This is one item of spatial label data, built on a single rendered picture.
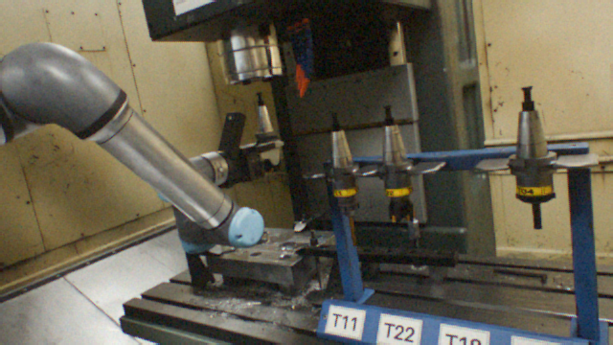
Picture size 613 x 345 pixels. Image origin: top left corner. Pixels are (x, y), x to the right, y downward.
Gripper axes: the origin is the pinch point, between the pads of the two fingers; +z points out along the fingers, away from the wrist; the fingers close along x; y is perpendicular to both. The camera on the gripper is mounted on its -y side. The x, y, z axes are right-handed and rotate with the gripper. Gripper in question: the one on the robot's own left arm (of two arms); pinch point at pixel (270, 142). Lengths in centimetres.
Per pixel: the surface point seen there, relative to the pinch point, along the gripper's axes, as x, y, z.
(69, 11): -100, -58, 12
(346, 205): 31.1, 11.4, -18.2
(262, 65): 6.6, -19.1, -5.6
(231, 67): -0.4, -20.0, -9.0
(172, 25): -3.1, -30.1, -21.5
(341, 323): 30, 33, -25
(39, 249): -100, 28, -22
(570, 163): 68, 5, -19
